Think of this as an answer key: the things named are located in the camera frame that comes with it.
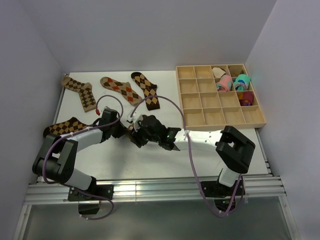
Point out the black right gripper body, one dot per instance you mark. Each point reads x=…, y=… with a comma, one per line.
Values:
x=142, y=137

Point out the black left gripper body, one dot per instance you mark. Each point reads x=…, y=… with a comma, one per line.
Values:
x=118, y=129

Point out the tan orange argyle sock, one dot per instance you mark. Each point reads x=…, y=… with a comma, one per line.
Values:
x=123, y=88

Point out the dark brown tan argyle sock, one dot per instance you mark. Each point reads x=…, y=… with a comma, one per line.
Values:
x=148, y=88

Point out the brown tan striped sock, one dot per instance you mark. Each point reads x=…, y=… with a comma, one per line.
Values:
x=128, y=132

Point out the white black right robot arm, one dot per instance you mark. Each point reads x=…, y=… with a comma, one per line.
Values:
x=234, y=148

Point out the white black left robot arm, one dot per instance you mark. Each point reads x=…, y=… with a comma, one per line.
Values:
x=57, y=155

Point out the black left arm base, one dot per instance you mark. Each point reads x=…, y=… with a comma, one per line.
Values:
x=89, y=201

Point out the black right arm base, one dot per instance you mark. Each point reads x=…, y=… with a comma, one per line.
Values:
x=221, y=194

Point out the brown yellow argyle sock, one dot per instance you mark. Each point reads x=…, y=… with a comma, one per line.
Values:
x=65, y=127

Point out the wooden compartment organizer box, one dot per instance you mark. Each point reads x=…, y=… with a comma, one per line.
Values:
x=205, y=108

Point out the pink rolled sock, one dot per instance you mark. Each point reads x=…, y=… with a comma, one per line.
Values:
x=224, y=84

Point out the cream rolled sock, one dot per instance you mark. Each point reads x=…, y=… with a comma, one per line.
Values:
x=218, y=72

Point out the maroon rolled sock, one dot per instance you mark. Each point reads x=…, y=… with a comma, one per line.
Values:
x=246, y=98

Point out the teal rolled sock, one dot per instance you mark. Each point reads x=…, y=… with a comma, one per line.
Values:
x=242, y=82

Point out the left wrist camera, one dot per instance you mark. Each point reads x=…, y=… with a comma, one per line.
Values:
x=106, y=108

